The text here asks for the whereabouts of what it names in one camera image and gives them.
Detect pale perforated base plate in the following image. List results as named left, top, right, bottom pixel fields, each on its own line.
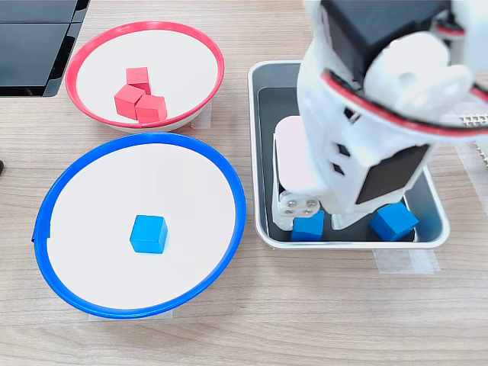
left=455, top=110, right=488, bottom=167

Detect steel tray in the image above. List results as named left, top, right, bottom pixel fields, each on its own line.
left=247, top=59, right=451, bottom=251

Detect black flat device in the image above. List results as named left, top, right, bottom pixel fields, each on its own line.
left=0, top=0, right=92, bottom=98

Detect blue cube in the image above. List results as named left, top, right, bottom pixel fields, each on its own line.
left=290, top=208, right=326, bottom=242
left=369, top=201, right=419, bottom=243
left=129, top=214, right=169, bottom=255

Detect black tray mat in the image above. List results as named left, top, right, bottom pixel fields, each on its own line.
left=258, top=86, right=416, bottom=243

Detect red cube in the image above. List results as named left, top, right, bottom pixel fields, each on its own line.
left=125, top=66, right=153, bottom=96
left=113, top=83, right=146, bottom=119
left=134, top=94, right=169, bottom=124

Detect red-rimmed white plate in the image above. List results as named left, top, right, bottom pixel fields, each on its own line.
left=64, top=21, right=226, bottom=133

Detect red servo cable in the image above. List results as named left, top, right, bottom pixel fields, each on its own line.
left=319, top=21, right=488, bottom=143

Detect blue-rimmed white plate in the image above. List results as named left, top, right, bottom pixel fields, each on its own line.
left=30, top=131, right=248, bottom=320

